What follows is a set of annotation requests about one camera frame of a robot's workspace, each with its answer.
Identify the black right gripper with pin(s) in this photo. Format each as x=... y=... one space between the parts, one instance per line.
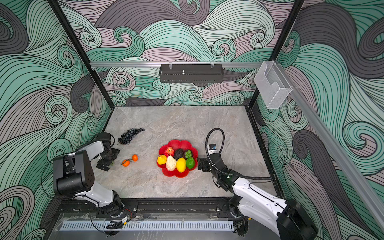
x=205 y=161

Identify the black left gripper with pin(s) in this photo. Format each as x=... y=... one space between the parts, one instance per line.
x=104 y=165

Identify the green lime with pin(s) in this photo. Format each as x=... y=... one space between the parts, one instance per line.
x=190 y=163

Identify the small orange tangerine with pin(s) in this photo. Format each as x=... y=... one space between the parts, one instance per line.
x=126 y=162
x=135 y=157

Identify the large yellow lemon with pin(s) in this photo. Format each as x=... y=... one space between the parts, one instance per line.
x=181 y=165

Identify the black grape bunch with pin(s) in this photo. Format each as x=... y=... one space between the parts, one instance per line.
x=129 y=135

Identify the red flower-shaped fruit bowl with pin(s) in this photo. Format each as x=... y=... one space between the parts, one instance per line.
x=178 y=144

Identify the dark avocado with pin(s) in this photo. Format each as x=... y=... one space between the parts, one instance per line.
x=179 y=153

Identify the beige garlic bulb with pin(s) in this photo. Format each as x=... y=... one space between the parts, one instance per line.
x=171 y=163

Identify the red apple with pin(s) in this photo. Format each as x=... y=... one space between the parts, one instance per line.
x=169 y=152

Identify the small yellow lemon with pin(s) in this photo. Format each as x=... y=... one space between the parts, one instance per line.
x=161 y=160

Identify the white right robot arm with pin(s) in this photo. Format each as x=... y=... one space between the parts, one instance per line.
x=288 y=219

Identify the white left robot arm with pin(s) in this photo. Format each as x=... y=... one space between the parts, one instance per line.
x=73 y=175

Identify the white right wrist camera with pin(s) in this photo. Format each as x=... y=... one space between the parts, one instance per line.
x=212 y=149

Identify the white slotted cable duct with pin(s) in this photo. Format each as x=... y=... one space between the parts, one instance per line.
x=151 y=226

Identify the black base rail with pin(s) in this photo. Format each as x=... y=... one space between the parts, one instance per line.
x=221 y=207

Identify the black frame post left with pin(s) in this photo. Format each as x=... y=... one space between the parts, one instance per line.
x=80 y=50

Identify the black frame post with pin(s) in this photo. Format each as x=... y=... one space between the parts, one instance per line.
x=286 y=29
x=80 y=50

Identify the black perforated wall tray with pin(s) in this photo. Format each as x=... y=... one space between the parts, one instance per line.
x=191 y=74

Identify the clear plastic wall bin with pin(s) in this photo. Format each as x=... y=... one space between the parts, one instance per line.
x=273 y=84

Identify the aluminium rail back wall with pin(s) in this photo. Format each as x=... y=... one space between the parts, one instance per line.
x=138 y=64

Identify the aluminium rail wall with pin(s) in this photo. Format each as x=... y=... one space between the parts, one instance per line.
x=367 y=194
x=138 y=64

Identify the black frame post right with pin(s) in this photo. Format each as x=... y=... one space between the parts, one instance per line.
x=286 y=29

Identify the aluminium rail right wall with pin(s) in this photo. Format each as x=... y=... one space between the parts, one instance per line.
x=367 y=194

